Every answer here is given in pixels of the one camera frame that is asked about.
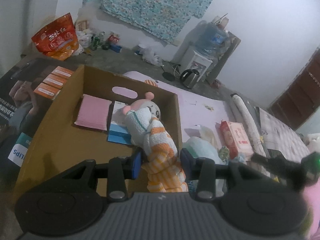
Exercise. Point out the orange white striped towel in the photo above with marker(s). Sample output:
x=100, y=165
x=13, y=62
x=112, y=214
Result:
x=162, y=163

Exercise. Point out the pink knitted cloth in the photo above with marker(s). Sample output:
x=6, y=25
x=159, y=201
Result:
x=93, y=113

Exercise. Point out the white blue box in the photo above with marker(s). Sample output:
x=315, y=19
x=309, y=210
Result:
x=118, y=132

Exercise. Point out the brown wooden door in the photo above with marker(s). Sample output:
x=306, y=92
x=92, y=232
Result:
x=301, y=99

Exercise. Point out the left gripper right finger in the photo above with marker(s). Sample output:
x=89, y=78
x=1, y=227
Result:
x=203, y=171

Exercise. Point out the white water dispenser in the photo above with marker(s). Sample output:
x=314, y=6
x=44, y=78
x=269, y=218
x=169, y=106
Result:
x=193, y=60

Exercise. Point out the pink tissue pack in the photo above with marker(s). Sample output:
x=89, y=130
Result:
x=236, y=139

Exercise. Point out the pink plush toy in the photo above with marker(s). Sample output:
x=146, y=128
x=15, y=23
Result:
x=142, y=103

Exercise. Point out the pink quilt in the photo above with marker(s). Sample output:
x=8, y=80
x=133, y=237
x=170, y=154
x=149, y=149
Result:
x=310, y=227

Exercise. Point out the dark printed appliance box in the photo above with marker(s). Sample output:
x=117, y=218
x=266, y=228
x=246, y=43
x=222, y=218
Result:
x=27, y=91

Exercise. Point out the red snack bag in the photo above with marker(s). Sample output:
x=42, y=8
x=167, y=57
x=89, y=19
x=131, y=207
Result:
x=58, y=39

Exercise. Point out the rolled beige quilt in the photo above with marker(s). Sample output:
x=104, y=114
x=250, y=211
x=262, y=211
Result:
x=242, y=115

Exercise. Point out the checkered grey sheet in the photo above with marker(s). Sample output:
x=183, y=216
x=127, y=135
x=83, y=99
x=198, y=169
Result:
x=279, y=136

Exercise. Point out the green patterned small pack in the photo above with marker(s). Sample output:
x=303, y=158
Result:
x=223, y=153

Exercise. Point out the electric kettle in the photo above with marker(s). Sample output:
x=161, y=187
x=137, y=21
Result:
x=189, y=78

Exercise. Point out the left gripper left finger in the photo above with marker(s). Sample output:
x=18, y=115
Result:
x=119, y=170

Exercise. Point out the floral teal wall cloth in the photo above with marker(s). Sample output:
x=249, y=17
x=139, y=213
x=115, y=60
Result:
x=163, y=19

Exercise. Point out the brown cardboard box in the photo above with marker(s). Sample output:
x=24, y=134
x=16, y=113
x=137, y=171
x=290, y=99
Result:
x=58, y=144

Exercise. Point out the blue water jug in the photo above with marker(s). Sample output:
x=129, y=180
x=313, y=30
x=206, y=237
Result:
x=211, y=39

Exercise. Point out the white plastic trash bag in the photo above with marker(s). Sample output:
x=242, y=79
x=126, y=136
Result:
x=149, y=56

